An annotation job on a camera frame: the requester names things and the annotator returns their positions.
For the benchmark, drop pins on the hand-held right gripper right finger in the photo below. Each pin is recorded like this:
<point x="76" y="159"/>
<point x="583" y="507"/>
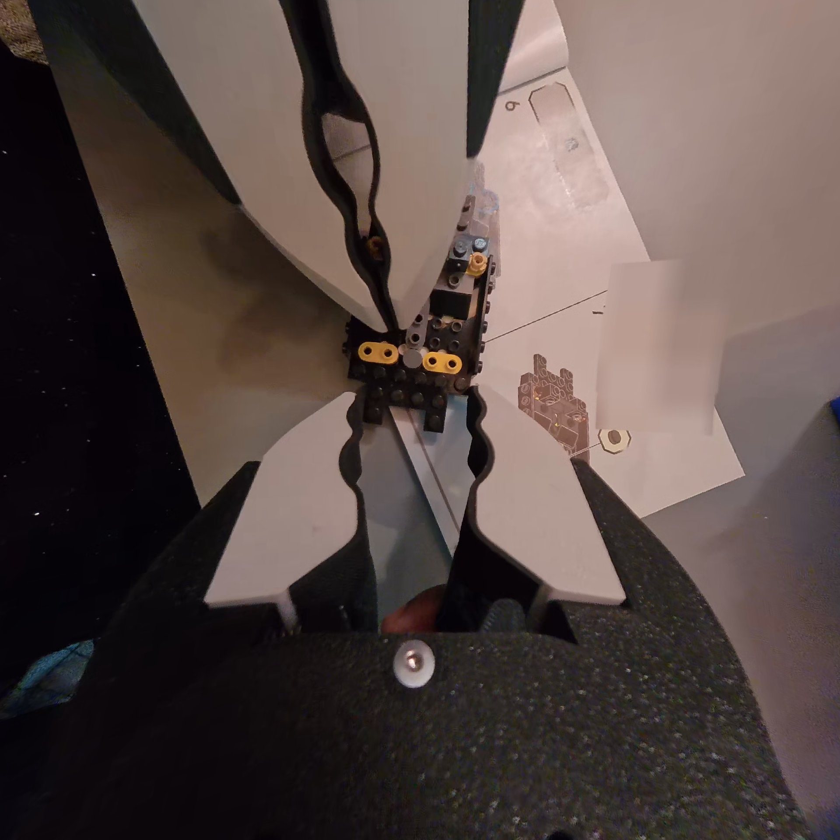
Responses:
<point x="544" y="518"/>

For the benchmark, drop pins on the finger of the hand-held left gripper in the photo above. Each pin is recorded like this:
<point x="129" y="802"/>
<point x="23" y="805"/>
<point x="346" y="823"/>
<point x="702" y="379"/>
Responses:
<point x="426" y="131"/>
<point x="249" y="118"/>

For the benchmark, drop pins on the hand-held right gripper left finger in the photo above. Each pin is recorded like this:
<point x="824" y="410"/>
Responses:
<point x="289" y="518"/>

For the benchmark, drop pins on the black lego model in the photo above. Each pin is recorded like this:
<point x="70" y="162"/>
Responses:
<point x="407" y="394"/>

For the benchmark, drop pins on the white instruction booklet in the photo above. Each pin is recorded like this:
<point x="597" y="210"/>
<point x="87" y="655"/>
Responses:
<point x="544" y="275"/>

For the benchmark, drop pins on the person's black speckled clothing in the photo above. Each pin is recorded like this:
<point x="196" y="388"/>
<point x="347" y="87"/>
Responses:
<point x="65" y="328"/>

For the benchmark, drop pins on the teal cloth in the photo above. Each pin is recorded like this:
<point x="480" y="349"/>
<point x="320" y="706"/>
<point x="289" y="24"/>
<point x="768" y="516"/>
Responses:
<point x="39" y="676"/>

